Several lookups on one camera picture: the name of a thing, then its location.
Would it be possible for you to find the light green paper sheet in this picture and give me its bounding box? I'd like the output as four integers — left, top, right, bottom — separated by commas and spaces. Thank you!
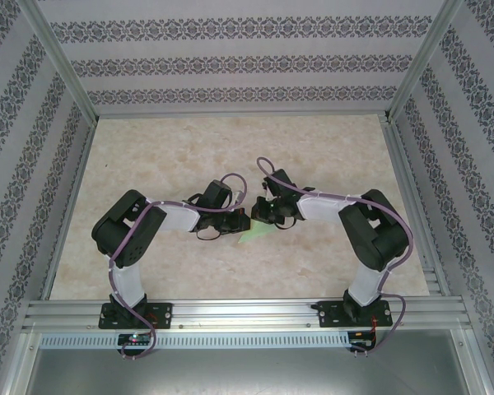
235, 220, 275, 246

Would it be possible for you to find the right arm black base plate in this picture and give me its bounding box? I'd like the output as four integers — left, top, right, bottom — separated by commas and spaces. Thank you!
319, 300, 392, 329

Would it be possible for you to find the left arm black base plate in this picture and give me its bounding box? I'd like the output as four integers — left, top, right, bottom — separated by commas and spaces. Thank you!
100, 302, 173, 330

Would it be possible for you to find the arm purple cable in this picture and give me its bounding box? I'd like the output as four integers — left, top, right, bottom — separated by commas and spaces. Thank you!
257, 156, 416, 358
109, 173, 248, 362

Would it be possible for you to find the circuit board with green light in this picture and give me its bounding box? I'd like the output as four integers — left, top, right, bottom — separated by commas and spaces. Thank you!
118, 333, 154, 346

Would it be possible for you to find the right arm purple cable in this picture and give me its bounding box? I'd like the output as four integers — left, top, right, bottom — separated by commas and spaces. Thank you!
257, 156, 416, 358

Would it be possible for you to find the aluminium frame post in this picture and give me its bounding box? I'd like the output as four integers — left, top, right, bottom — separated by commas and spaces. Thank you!
384, 0, 466, 123
18, 0, 100, 124

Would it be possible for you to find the aluminium side rail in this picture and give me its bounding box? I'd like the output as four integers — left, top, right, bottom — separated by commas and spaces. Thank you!
380, 114, 452, 297
40, 118, 98, 301

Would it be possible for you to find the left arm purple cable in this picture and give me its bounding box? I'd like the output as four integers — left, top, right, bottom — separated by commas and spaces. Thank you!
109, 173, 248, 362

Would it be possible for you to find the aluminium mounting rail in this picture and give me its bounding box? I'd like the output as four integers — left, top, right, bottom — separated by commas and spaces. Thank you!
22, 299, 473, 331

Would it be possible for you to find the small dark circuit board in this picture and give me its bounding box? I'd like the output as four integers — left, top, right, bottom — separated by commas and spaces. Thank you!
349, 331, 378, 346

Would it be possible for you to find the slotted white cable duct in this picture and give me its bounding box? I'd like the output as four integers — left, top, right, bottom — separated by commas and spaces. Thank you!
39, 332, 352, 349

